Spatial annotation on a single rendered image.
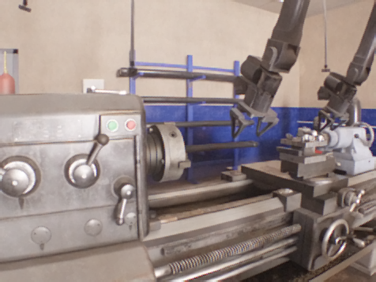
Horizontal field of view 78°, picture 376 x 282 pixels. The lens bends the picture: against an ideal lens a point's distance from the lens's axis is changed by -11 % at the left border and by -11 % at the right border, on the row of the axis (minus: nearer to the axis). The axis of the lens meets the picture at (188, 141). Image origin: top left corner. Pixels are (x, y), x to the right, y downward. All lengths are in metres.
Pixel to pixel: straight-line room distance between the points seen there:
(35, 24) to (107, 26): 1.05
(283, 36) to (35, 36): 3.82
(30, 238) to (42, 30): 3.61
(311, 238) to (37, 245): 1.13
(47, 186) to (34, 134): 0.15
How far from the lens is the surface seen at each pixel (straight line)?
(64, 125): 0.80
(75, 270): 0.87
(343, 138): 1.99
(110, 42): 4.26
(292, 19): 0.68
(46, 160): 0.80
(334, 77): 1.11
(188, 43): 4.71
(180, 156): 1.06
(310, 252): 1.38
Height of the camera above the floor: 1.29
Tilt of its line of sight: 7 degrees down
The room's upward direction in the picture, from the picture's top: straight up
